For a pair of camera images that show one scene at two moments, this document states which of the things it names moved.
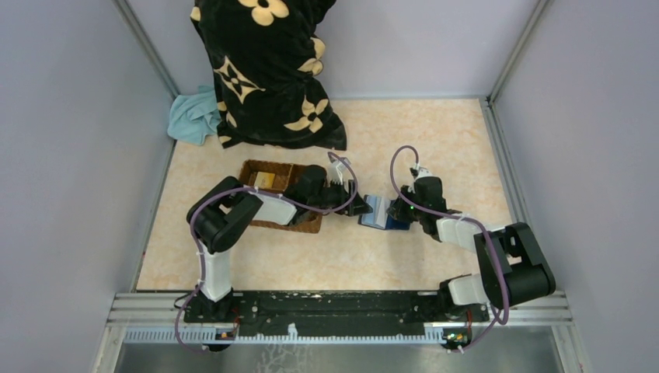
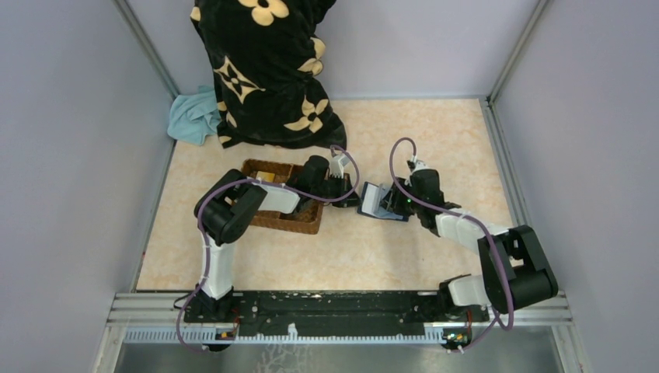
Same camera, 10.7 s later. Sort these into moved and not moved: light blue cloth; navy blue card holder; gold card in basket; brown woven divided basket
Moved: navy blue card holder
Not moved: gold card in basket; light blue cloth; brown woven divided basket
